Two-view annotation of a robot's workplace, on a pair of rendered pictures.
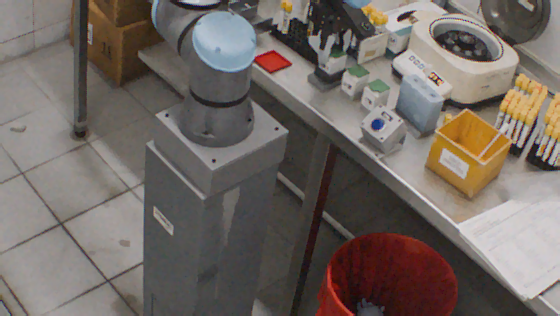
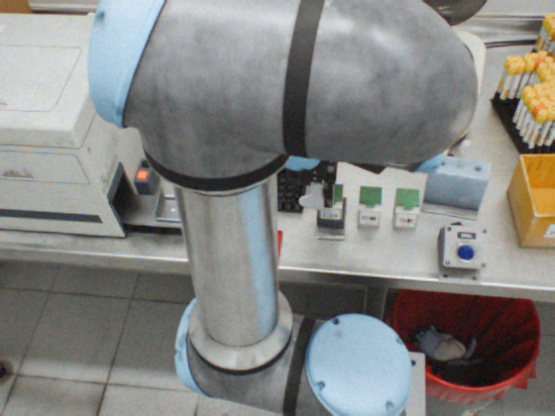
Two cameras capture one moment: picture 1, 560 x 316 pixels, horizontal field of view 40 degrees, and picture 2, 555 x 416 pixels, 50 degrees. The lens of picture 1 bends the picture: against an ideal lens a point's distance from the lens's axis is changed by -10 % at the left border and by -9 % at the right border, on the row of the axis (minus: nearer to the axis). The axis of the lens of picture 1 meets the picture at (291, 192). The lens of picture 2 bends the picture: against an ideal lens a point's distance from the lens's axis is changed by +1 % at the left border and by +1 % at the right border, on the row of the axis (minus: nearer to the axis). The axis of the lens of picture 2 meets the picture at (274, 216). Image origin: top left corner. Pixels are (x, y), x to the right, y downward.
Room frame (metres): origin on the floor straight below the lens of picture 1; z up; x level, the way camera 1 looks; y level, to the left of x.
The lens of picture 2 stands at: (1.07, 0.35, 1.80)
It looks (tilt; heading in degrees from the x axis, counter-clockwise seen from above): 54 degrees down; 333
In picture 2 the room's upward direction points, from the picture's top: 7 degrees counter-clockwise
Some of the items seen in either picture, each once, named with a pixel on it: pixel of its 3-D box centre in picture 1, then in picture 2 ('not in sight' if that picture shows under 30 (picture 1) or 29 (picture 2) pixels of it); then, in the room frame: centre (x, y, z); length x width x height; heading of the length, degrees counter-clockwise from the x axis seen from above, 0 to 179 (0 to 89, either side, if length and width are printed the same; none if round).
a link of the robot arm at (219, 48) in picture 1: (220, 53); (351, 376); (1.26, 0.18, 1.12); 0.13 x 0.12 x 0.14; 43
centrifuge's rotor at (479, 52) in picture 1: (464, 48); not in sight; (1.73, -0.35, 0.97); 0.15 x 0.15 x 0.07
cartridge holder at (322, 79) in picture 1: (329, 73); (331, 214); (1.59, -0.03, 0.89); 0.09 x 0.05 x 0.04; 141
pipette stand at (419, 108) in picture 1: (418, 105); (455, 184); (1.50, -0.24, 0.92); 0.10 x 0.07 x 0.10; 42
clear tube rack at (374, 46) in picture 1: (345, 28); not in sight; (1.78, -0.05, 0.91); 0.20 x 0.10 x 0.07; 50
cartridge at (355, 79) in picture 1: (355, 82); (369, 207); (1.55, -0.09, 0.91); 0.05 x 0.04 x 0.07; 140
